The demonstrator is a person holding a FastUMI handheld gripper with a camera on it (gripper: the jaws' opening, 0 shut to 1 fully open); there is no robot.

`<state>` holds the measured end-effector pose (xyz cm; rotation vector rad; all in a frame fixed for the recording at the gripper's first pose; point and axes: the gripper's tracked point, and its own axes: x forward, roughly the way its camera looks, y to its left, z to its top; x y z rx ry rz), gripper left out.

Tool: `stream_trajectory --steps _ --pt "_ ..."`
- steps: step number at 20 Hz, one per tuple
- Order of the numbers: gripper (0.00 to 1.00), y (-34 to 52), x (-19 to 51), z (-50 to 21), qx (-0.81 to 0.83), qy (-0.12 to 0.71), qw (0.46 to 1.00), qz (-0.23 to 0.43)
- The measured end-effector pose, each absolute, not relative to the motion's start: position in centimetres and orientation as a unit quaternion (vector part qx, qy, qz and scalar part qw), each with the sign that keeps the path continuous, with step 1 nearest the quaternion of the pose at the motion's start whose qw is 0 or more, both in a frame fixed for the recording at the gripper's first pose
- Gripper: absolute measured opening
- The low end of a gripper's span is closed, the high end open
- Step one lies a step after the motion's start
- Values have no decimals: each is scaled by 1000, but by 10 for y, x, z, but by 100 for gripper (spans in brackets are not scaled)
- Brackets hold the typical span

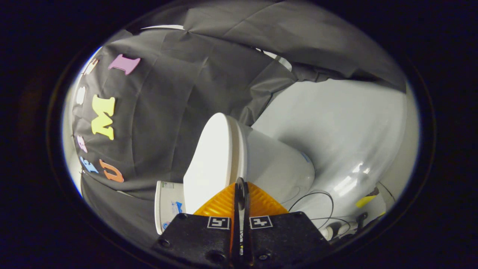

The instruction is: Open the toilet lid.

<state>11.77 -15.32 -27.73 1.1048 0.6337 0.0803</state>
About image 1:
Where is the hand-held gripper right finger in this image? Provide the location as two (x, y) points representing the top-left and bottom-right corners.
(239, 179), (331, 266)

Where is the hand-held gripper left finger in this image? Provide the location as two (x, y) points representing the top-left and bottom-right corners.
(151, 182), (239, 268)

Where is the white toilet lid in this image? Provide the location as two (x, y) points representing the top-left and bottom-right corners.
(183, 113), (247, 214)

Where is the white toilet tank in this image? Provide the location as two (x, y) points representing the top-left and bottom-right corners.
(154, 181), (187, 235)

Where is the white toilet bowl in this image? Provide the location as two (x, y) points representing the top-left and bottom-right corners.
(239, 123), (316, 210)

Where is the white pipe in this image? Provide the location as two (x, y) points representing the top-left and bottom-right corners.
(320, 222), (359, 241)

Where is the yellow tape piece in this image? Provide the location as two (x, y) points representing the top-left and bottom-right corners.
(356, 195), (378, 208)

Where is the black backdrop cloth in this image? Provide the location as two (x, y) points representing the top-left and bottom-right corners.
(71, 0), (407, 247)

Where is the thin black cable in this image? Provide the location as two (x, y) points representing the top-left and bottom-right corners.
(288, 192), (351, 239)

